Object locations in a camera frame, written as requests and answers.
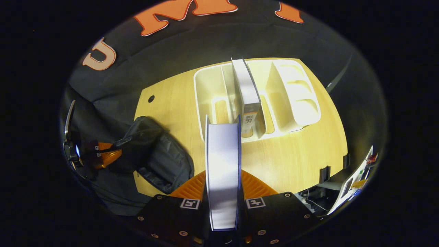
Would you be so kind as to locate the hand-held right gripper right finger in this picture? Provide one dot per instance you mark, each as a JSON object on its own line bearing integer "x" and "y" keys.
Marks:
{"x": 274, "y": 212}

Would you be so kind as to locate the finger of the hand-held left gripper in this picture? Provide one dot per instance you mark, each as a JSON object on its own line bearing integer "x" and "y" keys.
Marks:
{"x": 106, "y": 146}
{"x": 108, "y": 159}

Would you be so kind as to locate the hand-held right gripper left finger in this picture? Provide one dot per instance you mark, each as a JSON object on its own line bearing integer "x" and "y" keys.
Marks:
{"x": 164, "y": 212}

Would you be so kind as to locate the black schoolbag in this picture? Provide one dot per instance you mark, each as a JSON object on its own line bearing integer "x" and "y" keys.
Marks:
{"x": 161, "y": 161}

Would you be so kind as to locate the blue cover book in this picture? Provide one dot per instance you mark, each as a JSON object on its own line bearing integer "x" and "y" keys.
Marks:
{"x": 223, "y": 164}

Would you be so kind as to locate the white plastic bookshelf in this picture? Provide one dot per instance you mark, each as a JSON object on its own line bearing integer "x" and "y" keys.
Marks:
{"x": 295, "y": 96}

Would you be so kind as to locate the white spine book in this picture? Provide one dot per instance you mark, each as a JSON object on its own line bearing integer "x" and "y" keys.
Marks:
{"x": 245, "y": 85}

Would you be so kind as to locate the black table grommet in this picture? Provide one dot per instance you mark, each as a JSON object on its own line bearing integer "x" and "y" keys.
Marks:
{"x": 151, "y": 98}

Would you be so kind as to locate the orange packet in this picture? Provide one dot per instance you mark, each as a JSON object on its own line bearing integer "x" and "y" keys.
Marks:
{"x": 358, "y": 184}

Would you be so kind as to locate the small red object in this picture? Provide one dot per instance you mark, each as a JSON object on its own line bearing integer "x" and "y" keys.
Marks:
{"x": 372, "y": 157}

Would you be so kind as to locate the black table bracket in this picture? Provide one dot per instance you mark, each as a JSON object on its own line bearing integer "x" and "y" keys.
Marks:
{"x": 324, "y": 174}
{"x": 346, "y": 160}

